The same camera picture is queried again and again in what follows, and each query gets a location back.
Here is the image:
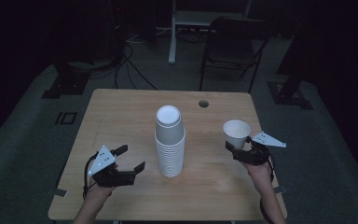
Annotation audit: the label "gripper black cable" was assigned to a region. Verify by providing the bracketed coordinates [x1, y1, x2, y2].
[258, 154, 277, 224]
[82, 154, 99, 201]

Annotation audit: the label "person's right hand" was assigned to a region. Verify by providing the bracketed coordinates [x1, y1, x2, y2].
[242, 161, 274, 189]

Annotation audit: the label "stack of white paper cups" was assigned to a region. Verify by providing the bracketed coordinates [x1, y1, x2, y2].
[154, 105, 187, 179]

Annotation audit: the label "person's left hand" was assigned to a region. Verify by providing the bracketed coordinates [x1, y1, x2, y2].
[84, 181, 117, 204]

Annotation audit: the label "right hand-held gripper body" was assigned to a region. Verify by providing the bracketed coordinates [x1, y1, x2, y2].
[233, 131, 287, 166]

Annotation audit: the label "black floor cables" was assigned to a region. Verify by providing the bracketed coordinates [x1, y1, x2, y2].
[113, 42, 158, 91]

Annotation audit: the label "black stand with base plate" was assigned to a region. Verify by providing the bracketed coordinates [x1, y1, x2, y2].
[267, 62, 314, 111]
[41, 60, 90, 100]

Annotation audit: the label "white desk frame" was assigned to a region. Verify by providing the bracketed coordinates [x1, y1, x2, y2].
[168, 0, 254, 65]

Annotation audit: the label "single white paper cup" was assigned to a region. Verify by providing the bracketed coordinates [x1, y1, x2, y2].
[222, 119, 252, 150]

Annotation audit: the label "black folding chair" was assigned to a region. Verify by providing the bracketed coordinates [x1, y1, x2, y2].
[199, 16, 273, 93]

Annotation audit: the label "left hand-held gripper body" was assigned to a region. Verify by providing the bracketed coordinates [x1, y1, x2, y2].
[88, 144, 137, 189]

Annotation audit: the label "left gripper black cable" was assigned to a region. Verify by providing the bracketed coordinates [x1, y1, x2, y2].
[82, 154, 99, 201]

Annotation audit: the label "white floor cables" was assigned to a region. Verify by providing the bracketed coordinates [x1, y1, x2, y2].
[126, 26, 175, 45]

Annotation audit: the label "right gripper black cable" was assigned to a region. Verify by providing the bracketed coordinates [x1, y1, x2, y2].
[258, 154, 277, 224]

